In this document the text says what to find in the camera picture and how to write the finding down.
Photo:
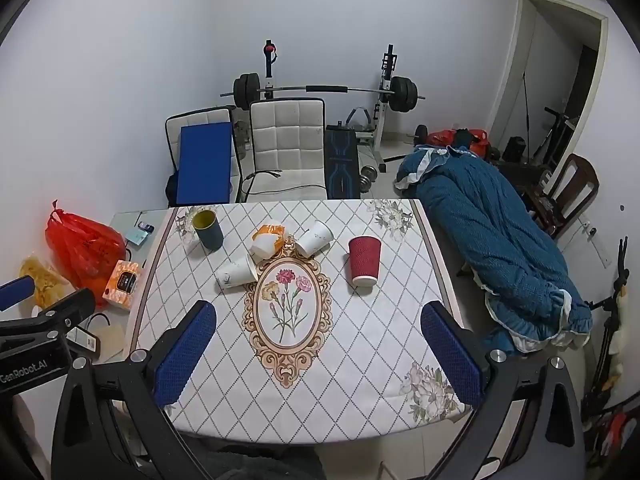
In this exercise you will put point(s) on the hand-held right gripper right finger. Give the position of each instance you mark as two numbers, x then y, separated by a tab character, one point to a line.
452	360

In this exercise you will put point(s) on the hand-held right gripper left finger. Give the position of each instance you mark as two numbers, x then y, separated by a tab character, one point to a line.
182	360

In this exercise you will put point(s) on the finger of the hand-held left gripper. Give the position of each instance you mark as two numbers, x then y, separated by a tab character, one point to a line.
15	293
60	312

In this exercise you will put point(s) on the dark teal cup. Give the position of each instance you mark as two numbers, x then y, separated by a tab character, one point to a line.
208	231

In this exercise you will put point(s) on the red ribbed paper cup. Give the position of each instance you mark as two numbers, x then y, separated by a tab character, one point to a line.
364	262

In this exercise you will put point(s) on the orange and white paper cup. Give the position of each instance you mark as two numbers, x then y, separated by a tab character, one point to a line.
266	243

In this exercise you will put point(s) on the yellow plastic bag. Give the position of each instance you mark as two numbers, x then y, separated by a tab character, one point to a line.
44	280

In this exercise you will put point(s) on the beige paper bag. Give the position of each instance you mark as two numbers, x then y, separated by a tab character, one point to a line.
112	341

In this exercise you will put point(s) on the orange tissue box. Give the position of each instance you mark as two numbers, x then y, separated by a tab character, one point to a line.
122	285

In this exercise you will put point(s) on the red plastic bag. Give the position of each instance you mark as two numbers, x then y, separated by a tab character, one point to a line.
82	247

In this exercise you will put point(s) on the floral printed tablecloth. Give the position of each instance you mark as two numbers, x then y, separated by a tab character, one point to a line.
360	345

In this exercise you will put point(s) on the small teal card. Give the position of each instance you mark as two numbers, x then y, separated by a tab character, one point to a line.
136	236

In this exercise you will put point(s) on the small blue gadget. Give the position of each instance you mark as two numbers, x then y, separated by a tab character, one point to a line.
145	226

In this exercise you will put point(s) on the dark cloth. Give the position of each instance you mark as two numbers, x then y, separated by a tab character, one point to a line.
265	465

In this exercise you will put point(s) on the teal quilted blanket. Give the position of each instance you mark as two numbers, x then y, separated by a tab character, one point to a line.
495	230

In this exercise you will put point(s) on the blue cushion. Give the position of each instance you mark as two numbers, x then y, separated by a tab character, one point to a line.
205	165

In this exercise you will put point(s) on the grey dumbbell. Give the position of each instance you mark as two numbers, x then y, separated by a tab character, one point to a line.
369	177

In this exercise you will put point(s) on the dark wooden chair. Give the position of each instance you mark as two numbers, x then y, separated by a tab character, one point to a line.
580	180

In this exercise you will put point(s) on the black and blue board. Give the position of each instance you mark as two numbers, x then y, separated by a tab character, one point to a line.
341	162

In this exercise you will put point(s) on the white padded chair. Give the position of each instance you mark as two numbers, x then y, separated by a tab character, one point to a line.
287	145
200	116

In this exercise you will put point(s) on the black scooter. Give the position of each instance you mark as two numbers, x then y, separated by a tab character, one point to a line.
555	130

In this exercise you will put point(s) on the black barbell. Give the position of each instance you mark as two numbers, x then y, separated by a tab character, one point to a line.
247	91

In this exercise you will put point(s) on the white weight bench rack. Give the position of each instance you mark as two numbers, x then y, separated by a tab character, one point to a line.
386	80

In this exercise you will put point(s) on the white door frame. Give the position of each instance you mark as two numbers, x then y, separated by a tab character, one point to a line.
515	60

